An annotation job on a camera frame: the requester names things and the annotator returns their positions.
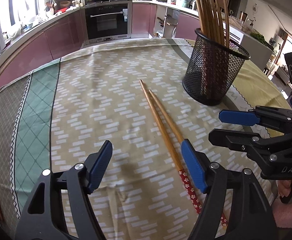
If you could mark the person's right hand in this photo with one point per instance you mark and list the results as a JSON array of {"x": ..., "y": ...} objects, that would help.
[{"x": 284, "y": 187}]

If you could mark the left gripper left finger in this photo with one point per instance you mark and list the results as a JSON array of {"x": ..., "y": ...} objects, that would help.
[{"x": 96, "y": 165}]

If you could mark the yellow cloth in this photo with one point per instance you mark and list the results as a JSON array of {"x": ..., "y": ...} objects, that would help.
[{"x": 250, "y": 88}]

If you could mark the patterned beige green tablecloth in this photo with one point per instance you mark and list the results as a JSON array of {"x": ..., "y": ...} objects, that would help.
[{"x": 56, "y": 115}]

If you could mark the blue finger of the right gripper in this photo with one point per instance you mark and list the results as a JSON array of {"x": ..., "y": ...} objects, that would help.
[
  {"x": 238, "y": 118},
  {"x": 233, "y": 140}
]

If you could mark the pink sleeve forearm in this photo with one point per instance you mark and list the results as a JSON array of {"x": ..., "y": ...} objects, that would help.
[{"x": 282, "y": 214}]

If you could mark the dark thin chopstick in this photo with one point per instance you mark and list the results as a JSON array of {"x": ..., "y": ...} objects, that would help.
[{"x": 198, "y": 7}]

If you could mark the brown wooden chopstick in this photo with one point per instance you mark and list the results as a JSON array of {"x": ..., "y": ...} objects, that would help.
[{"x": 227, "y": 35}]

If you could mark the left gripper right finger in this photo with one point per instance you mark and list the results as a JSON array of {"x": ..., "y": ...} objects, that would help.
[{"x": 197, "y": 164}]

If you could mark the black mesh utensil holder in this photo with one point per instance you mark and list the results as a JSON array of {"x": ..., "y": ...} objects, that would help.
[{"x": 212, "y": 69}]

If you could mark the pink lower kitchen cabinets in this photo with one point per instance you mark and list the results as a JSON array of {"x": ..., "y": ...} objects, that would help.
[{"x": 65, "y": 34}]

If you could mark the wooden chopstick red floral end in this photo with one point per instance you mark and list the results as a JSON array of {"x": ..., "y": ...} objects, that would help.
[{"x": 164, "y": 133}]

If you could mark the kitchen window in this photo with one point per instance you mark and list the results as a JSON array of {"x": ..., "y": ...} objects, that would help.
[{"x": 20, "y": 12}]

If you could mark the black built-in oven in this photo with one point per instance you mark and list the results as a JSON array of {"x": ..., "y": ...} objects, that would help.
[{"x": 108, "y": 21}]

